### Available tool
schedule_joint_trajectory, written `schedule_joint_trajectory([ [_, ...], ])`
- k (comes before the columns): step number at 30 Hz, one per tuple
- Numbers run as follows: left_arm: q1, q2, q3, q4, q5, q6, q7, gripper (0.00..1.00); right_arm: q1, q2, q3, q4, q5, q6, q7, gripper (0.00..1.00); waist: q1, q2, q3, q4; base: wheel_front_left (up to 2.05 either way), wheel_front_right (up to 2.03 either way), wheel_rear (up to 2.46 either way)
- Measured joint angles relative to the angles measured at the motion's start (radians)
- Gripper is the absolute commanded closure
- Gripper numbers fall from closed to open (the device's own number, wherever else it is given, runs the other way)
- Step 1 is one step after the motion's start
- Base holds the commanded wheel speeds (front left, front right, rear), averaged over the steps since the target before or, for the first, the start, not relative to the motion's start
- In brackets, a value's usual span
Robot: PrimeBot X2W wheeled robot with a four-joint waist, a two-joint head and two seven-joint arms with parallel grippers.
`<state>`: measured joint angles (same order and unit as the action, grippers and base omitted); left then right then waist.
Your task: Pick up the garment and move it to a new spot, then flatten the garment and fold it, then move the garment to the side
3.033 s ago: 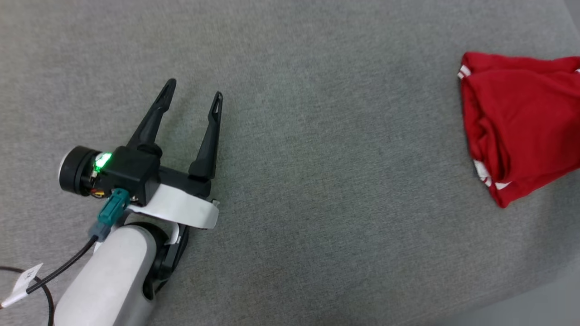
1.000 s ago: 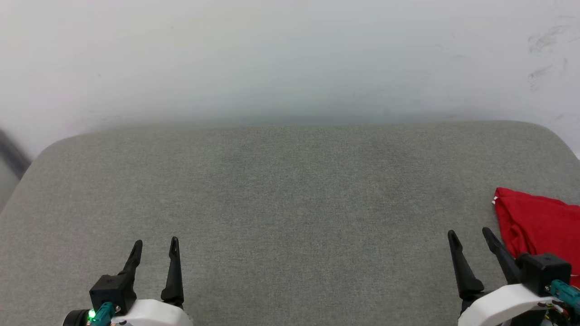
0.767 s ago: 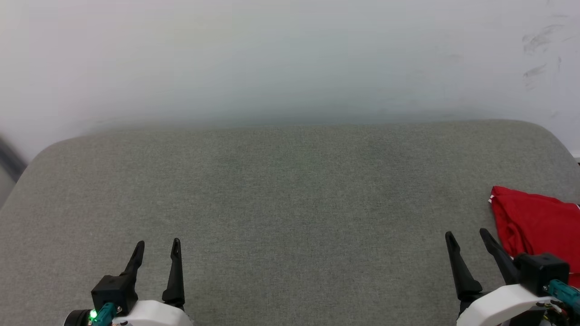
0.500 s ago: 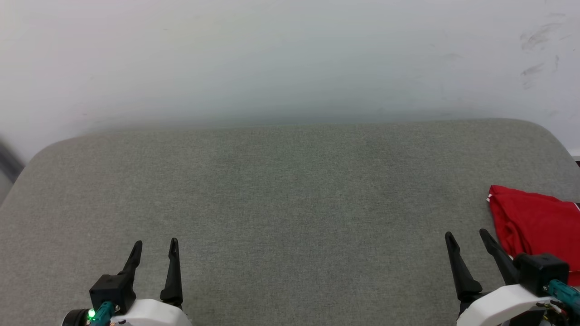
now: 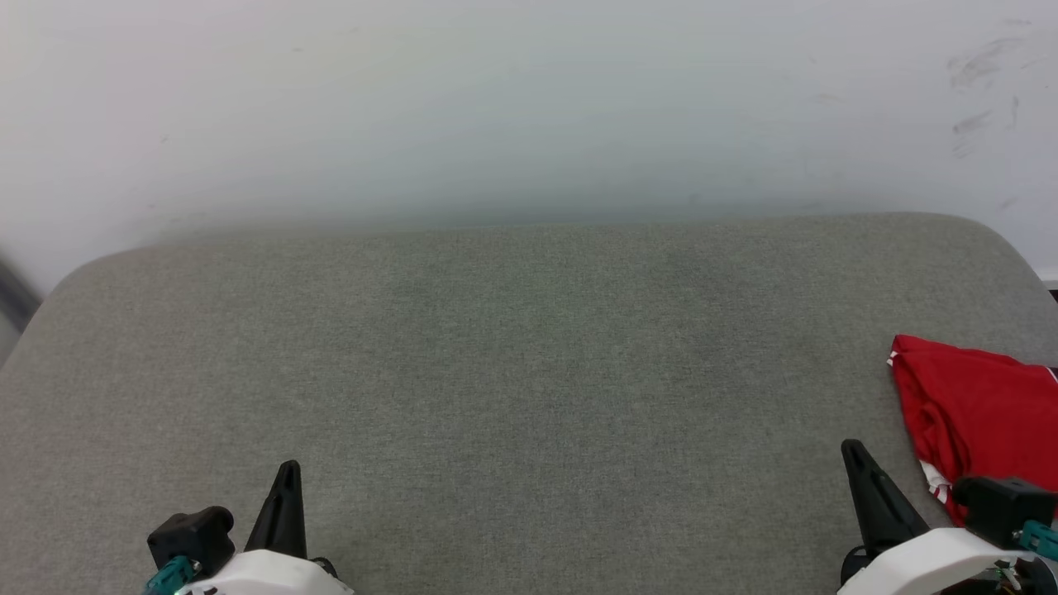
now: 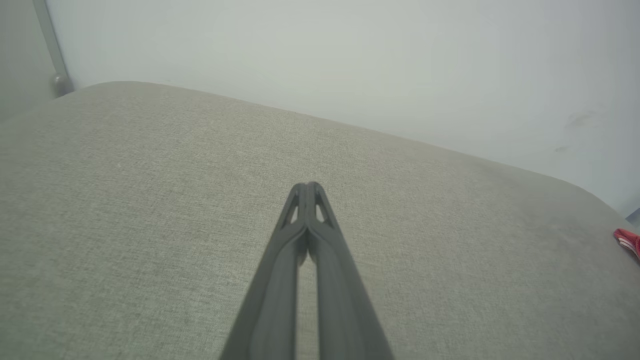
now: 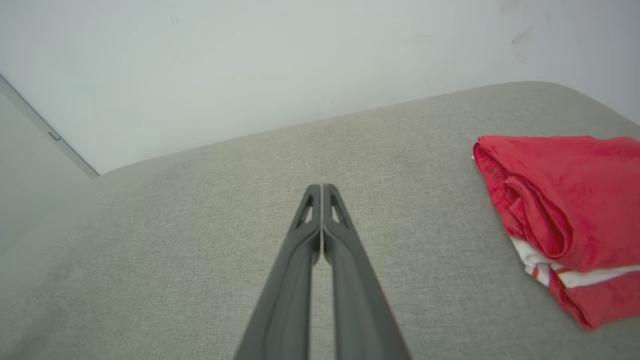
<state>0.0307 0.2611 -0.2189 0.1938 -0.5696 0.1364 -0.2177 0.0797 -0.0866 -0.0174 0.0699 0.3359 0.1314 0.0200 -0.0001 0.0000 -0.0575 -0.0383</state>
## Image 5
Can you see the grey fabric sofa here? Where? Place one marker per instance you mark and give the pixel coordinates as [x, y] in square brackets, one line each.
[529, 372]

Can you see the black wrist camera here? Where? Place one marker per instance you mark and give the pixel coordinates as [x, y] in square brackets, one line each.
[192, 537]
[1000, 504]

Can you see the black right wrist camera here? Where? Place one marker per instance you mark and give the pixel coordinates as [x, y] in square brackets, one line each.
[1000, 504]

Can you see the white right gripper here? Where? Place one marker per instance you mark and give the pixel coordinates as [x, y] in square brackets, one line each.
[934, 566]

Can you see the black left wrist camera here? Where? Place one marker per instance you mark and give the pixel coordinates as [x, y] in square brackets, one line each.
[192, 537]

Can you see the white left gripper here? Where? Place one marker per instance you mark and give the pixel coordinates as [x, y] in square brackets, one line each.
[264, 574]

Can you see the red basketball jersey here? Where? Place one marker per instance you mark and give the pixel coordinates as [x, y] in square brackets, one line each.
[975, 405]

